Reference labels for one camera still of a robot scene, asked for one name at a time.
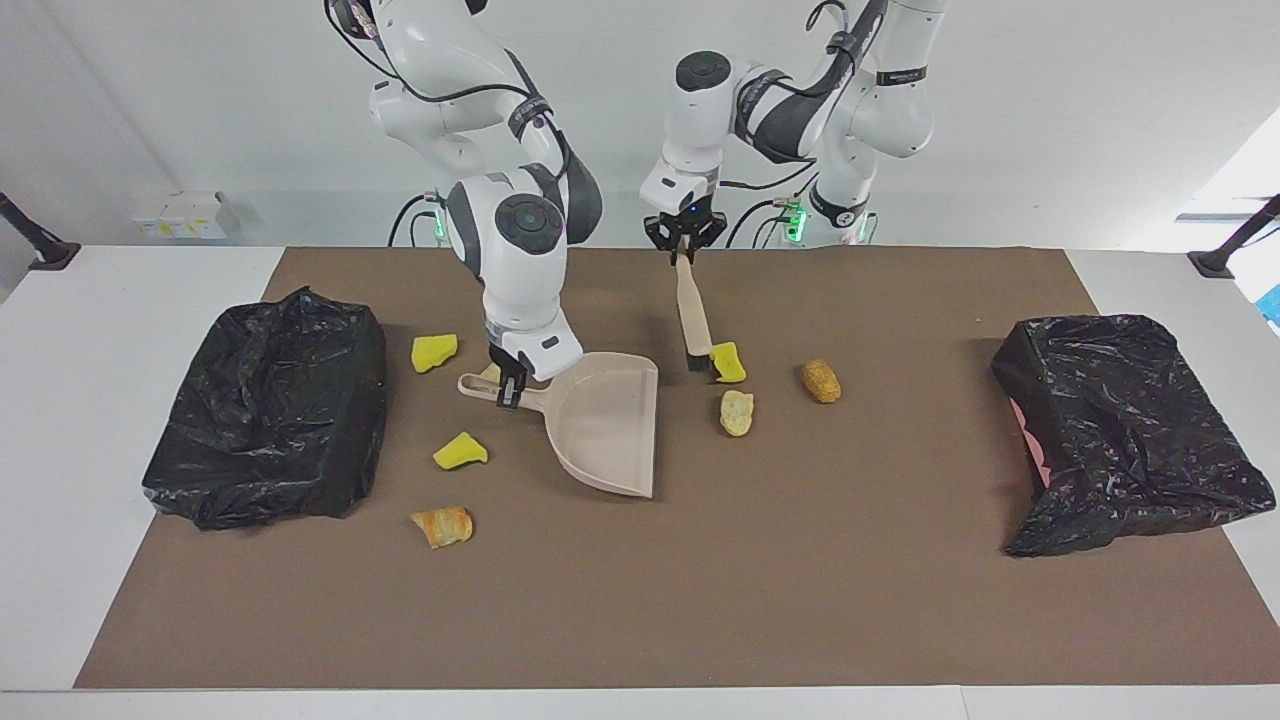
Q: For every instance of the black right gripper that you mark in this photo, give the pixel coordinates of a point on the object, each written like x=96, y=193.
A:
x=508, y=368

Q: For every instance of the pale crumbly bread chunk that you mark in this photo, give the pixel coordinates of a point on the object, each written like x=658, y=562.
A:
x=737, y=413

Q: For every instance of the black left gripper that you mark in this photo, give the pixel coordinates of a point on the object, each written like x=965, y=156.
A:
x=690, y=222

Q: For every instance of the blue object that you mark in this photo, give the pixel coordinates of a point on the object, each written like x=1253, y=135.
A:
x=1273, y=305

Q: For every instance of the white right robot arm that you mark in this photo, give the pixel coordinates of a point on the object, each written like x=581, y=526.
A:
x=520, y=225

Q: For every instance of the brown paper table mat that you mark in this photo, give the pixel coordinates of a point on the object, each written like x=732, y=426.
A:
x=800, y=600

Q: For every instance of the pink scalloped liner edge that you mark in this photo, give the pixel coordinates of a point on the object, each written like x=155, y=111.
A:
x=1035, y=460

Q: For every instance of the blocky yellow sponge piece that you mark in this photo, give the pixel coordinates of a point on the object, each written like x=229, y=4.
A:
x=433, y=352

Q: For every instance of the beige brush with black bristles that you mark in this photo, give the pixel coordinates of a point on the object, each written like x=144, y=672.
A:
x=692, y=310

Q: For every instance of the white wall socket box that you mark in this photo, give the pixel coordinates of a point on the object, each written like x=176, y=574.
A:
x=185, y=218

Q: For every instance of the beige plastic dustpan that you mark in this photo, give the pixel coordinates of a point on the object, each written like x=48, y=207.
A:
x=610, y=430

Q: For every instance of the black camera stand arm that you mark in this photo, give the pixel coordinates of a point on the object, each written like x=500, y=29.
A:
x=1212, y=264
x=55, y=255

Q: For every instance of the black bag lined trash bin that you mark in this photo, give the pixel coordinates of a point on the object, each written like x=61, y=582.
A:
x=260, y=420
x=1130, y=440

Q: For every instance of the wedge yellow sponge piece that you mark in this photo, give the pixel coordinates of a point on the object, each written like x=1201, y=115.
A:
x=458, y=453

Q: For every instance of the notched yellow sponge piece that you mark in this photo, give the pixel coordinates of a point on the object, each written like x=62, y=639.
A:
x=730, y=365

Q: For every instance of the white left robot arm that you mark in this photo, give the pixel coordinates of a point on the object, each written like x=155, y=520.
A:
x=700, y=110

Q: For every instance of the orange striped croissant piece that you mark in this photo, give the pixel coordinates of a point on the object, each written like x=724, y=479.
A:
x=443, y=527

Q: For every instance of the brown oval bread roll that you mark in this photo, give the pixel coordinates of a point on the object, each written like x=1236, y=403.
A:
x=821, y=381

